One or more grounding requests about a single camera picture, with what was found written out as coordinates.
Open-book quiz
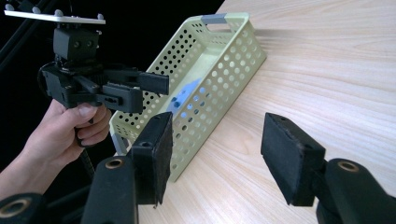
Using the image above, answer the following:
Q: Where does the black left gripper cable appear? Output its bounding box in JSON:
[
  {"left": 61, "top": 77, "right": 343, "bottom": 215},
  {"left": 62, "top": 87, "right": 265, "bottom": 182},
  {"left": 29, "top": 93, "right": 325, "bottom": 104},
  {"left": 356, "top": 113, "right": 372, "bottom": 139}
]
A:
[{"left": 78, "top": 147, "right": 96, "bottom": 182}]

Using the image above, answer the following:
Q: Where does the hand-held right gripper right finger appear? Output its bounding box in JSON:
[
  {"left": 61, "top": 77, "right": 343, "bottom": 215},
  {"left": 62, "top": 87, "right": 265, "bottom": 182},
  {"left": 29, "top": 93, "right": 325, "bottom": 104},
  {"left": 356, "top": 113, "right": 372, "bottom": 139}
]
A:
[{"left": 260, "top": 112, "right": 327, "bottom": 207}]

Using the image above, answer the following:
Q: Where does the pale green perforated plastic basket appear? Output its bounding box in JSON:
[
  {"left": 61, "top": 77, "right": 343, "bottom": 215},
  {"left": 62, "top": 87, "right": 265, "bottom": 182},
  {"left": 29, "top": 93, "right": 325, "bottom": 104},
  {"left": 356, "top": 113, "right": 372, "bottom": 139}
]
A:
[{"left": 108, "top": 12, "right": 268, "bottom": 183}]

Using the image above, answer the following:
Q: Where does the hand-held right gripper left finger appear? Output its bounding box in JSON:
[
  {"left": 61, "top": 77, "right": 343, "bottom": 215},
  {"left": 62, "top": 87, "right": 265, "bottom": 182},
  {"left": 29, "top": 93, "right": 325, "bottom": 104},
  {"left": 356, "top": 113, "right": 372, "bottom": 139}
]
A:
[{"left": 130, "top": 111, "right": 175, "bottom": 207}]

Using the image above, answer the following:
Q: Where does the blue knit glove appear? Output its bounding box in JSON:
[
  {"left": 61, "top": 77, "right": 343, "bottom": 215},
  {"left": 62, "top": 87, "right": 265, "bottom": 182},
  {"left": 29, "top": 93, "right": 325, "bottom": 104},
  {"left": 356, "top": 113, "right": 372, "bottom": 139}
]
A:
[{"left": 165, "top": 77, "right": 204, "bottom": 115}]

